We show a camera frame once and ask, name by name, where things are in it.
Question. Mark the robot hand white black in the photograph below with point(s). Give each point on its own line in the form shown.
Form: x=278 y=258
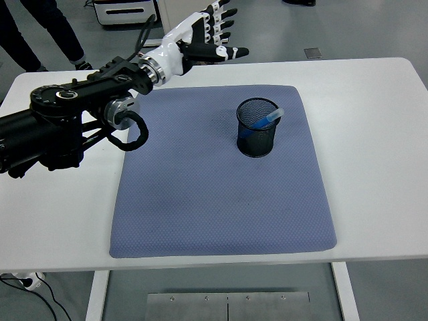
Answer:
x=172 y=50

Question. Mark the blue marker with clear cap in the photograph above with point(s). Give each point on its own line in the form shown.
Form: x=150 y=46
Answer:
x=272 y=116

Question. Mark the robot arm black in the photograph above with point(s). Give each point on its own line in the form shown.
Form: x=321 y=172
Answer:
x=67 y=97

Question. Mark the black mesh pen holder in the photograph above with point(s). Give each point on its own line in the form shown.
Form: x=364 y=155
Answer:
x=257 y=143

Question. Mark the white cabinet with dark slot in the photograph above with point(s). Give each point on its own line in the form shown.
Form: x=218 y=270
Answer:
x=125 y=18

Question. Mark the person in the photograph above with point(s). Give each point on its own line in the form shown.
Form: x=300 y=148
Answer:
x=50 y=26

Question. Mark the person's black shoe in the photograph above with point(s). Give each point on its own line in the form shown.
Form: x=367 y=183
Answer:
x=299 y=2

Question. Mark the grey metal floor socket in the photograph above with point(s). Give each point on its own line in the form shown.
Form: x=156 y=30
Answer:
x=313 y=53

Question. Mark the blue-grey quilted mat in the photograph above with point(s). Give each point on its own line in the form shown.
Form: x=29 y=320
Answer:
x=217 y=207

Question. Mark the white table leg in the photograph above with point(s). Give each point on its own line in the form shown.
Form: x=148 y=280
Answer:
x=346 y=294
x=97 y=297

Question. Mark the grey metal plate with screws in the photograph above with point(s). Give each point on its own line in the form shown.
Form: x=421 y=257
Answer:
x=200 y=307

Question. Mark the white power strip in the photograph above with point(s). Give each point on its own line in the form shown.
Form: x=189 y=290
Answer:
x=31 y=282

